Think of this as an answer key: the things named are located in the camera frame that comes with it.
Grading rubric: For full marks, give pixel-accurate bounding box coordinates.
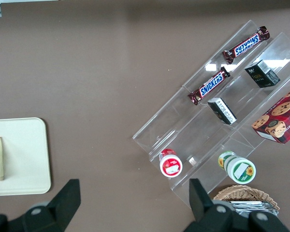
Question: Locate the beige plastic tray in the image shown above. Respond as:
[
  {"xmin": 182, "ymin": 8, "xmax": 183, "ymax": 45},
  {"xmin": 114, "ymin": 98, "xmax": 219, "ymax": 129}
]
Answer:
[{"xmin": 0, "ymin": 117, "xmax": 52, "ymax": 197}]

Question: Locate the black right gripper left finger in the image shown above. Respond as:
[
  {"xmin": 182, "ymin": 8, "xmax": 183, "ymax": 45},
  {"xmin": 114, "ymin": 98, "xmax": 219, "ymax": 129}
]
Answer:
[{"xmin": 7, "ymin": 178, "xmax": 82, "ymax": 232}]

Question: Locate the aluminium foil tray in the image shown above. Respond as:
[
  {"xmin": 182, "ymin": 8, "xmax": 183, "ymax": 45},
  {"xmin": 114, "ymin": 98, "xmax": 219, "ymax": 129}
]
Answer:
[{"xmin": 228, "ymin": 200, "xmax": 279, "ymax": 218}]

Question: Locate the clear acrylic step display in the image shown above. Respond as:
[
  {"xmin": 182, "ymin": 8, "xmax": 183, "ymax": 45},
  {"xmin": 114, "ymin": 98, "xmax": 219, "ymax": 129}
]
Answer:
[{"xmin": 132, "ymin": 19, "xmax": 290, "ymax": 210}]

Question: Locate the small black carton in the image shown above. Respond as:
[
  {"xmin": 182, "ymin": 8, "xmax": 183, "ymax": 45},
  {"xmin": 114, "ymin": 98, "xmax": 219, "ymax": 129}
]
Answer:
[
  {"xmin": 244, "ymin": 59, "xmax": 281, "ymax": 89},
  {"xmin": 207, "ymin": 97, "xmax": 238, "ymax": 125}
]

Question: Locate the red tartan cookie box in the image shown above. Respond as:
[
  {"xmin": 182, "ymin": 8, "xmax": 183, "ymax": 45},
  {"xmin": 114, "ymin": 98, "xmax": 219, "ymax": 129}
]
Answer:
[{"xmin": 252, "ymin": 82, "xmax": 290, "ymax": 145}]

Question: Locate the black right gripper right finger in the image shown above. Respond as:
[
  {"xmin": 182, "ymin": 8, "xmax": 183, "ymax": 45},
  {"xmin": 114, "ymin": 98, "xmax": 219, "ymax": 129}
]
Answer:
[{"xmin": 183, "ymin": 178, "xmax": 235, "ymax": 232}]

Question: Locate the red lidded yoghurt cup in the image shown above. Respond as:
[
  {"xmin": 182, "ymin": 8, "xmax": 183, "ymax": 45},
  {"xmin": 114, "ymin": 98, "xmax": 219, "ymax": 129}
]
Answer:
[{"xmin": 159, "ymin": 148, "xmax": 183, "ymax": 178}]

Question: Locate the light tan wicker basket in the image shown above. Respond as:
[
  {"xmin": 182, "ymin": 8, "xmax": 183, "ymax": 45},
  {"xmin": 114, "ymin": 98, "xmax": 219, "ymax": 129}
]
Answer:
[{"xmin": 212, "ymin": 185, "xmax": 280, "ymax": 216}]

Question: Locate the green lidded yoghurt cup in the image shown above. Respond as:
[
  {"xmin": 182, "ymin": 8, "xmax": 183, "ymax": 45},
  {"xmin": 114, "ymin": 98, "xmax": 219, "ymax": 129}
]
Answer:
[{"xmin": 217, "ymin": 150, "xmax": 257, "ymax": 185}]

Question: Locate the Snickers chocolate bar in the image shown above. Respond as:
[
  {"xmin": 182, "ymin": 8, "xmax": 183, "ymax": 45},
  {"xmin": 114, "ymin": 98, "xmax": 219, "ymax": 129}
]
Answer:
[
  {"xmin": 222, "ymin": 26, "xmax": 272, "ymax": 64},
  {"xmin": 187, "ymin": 67, "xmax": 232, "ymax": 106}
]

